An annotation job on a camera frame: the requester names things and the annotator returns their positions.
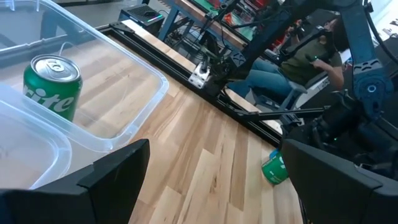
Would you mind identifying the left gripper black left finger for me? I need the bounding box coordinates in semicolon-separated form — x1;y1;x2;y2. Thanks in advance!
0;138;151;224

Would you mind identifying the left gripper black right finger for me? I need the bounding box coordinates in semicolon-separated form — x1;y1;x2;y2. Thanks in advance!
280;138;398;224

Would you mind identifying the green Sprite can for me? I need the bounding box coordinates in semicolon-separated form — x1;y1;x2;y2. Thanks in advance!
261;148;290;187
22;54;83;123

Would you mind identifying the person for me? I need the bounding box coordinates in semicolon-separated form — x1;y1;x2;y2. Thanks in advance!
229;17;345;101

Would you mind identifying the clear plastic bin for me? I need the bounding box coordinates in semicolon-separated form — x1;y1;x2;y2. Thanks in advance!
0;83;73;191
0;0;170;154

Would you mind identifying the black computer with RGB lights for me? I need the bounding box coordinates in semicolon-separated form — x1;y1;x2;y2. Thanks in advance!
118;2;165;35

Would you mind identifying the silver corner bracket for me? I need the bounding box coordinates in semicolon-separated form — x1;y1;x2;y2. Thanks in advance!
188;61;212;90

